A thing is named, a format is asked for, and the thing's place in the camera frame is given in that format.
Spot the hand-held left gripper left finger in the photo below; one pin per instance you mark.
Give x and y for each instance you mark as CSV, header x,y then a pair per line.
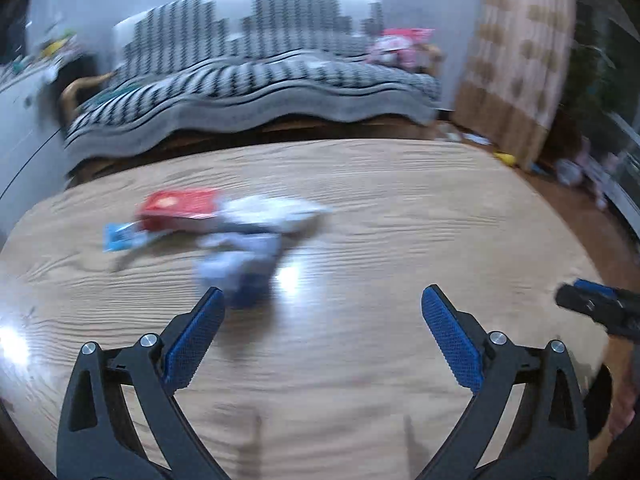
x,y
192,342

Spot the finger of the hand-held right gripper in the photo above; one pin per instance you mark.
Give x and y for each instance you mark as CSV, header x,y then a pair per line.
x,y
597,289
580,305

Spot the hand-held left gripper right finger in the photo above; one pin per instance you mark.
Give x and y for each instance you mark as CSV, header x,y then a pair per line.
x,y
452,342

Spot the white plastic bag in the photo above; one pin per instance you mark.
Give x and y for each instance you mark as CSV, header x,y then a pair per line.
x,y
240,270

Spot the black trash bin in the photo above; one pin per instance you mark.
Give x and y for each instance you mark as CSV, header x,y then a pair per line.
x,y
599,402

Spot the person's right hand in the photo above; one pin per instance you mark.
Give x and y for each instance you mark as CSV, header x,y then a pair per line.
x,y
625,410

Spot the pink doll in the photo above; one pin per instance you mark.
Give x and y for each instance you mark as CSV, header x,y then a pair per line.
x,y
592,175

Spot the blue packet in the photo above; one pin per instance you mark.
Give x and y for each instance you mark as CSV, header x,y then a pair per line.
x,y
120,237

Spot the red snack packet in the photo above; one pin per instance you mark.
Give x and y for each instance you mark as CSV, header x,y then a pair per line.
x,y
177,209

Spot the clear white plastic wrapper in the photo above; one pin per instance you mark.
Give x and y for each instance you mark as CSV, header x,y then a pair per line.
x,y
272,212

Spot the yellow floor toy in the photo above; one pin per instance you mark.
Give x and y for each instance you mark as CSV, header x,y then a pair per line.
x,y
506,158

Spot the white papers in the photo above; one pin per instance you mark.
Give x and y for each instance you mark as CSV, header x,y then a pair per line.
x,y
462,137

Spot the green potted plant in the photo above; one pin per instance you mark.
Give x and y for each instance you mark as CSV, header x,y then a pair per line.
x,y
592,85

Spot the beige patterned curtain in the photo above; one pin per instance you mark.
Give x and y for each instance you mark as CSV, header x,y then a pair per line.
x,y
515,60

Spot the striped grey sofa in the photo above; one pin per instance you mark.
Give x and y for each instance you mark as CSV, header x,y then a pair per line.
x,y
250,80

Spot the white cabinet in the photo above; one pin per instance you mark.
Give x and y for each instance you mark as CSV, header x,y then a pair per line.
x,y
25,130

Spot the wooden sofa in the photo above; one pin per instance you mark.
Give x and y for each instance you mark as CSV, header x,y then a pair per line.
x,y
75,92

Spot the pink plush toy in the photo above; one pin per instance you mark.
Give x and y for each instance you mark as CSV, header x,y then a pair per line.
x,y
400,47

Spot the yellow green item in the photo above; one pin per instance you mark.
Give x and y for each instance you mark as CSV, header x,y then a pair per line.
x,y
55,46

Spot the white window frame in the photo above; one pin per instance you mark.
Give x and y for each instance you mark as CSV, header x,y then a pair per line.
x,y
625,180

